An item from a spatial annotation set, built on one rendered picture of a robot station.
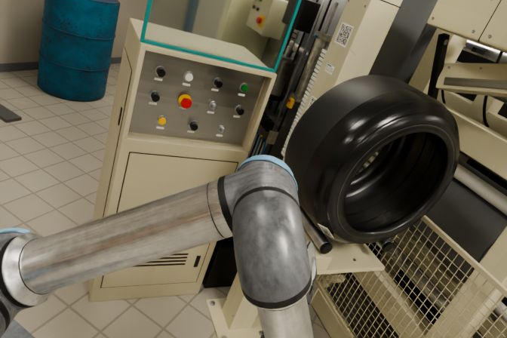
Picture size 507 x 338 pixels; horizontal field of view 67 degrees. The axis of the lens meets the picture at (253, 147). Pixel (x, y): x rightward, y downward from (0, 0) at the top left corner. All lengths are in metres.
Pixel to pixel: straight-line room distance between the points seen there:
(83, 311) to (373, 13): 1.76
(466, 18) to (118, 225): 1.22
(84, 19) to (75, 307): 2.48
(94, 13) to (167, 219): 3.18
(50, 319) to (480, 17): 2.04
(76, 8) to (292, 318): 3.39
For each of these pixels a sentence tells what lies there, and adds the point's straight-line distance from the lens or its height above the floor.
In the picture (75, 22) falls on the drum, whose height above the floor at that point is 0.74.
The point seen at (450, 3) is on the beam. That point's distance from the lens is 1.54.
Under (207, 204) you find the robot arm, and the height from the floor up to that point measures 1.23.
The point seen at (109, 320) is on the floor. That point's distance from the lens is 2.06.
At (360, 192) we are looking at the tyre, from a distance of 1.61.
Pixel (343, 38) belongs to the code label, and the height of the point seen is 1.50.
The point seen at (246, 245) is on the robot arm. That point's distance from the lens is 0.59.
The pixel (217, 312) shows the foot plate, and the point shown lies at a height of 0.01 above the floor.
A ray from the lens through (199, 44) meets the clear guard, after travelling 1.48.
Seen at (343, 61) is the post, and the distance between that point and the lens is 1.43.
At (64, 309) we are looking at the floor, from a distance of 2.09.
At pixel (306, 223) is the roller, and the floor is 0.91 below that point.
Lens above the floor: 1.61
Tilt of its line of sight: 24 degrees down
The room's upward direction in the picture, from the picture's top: 20 degrees clockwise
